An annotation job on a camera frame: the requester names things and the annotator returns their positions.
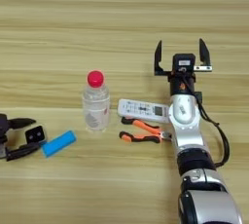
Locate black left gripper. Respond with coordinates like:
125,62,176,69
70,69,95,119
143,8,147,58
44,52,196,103
0,117,42,163

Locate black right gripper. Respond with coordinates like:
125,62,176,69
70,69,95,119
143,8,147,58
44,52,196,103
154,38,213,96

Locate small black white cube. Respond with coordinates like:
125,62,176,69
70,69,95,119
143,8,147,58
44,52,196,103
24,125,48,146

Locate clear bottle with red cap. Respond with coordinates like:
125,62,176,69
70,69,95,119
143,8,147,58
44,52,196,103
82,69,111,133

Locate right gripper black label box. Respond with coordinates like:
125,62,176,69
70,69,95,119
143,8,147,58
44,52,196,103
172,53,196,73

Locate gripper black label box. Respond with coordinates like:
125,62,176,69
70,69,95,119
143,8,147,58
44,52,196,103
0,113,10,132
172,53,196,73

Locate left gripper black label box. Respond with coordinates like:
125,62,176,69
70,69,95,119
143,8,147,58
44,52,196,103
0,113,10,132

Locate blue rectangular block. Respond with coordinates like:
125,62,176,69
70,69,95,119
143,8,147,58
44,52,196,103
41,130,78,159

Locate white remote control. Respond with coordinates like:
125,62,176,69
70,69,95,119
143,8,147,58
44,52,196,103
117,97,171,125

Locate orange black pliers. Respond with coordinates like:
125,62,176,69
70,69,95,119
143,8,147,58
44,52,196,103
119,116,173,144

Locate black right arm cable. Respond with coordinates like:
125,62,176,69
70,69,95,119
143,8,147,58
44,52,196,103
181,71,231,168

